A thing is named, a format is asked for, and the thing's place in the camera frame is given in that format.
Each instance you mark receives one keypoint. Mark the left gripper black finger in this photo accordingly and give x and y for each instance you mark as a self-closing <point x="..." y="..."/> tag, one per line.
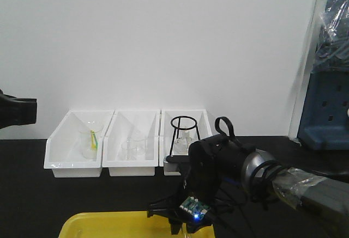
<point x="17" y="111"/>

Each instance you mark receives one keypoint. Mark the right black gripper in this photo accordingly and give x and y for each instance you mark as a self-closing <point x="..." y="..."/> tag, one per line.
<point x="208" y="161"/>

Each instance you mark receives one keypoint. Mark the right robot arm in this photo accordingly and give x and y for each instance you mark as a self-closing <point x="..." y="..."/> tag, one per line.
<point x="263" y="179"/>

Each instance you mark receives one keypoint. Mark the yellow plastic tray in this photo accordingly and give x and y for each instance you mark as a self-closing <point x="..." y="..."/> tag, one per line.
<point x="123" y="224"/>

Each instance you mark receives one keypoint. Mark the left white storage bin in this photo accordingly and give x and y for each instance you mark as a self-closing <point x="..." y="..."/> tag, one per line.
<point x="62" y="155"/>

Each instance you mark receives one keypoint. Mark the white storage bin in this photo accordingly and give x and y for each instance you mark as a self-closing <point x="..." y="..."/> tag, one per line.
<point x="62" y="155"/>
<point x="166" y="131"/>
<point x="123" y="123"/>

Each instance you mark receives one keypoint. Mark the glass beaker with yellow stick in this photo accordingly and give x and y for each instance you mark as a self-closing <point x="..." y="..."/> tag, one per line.
<point x="84" y="145"/>

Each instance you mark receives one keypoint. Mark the glass flask in right bin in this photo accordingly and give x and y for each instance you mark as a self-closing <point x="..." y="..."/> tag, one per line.
<point x="182" y="142"/>

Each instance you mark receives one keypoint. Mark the glass beakers in middle bin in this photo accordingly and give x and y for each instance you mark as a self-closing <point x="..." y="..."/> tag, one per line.
<point x="134" y="148"/>

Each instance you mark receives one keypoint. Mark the yellow green stick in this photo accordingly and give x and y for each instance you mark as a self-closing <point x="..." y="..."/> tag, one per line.
<point x="94" y="142"/>

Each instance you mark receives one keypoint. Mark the middle white storage bin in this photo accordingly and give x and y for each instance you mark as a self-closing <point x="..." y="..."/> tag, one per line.
<point x="123" y="123"/>

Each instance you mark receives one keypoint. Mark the right white storage bin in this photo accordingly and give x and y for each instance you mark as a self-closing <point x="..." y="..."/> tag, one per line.
<point x="166" y="131"/>

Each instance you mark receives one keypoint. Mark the grey pegboard drying rack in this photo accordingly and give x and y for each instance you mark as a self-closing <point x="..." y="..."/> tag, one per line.
<point x="324" y="121"/>

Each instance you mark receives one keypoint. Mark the plastic bag with tubing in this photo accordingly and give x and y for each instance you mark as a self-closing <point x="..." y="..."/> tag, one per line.
<point x="332" y="48"/>

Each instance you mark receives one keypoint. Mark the black wire tripod stand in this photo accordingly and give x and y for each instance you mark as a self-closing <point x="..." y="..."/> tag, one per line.
<point x="176" y="123"/>

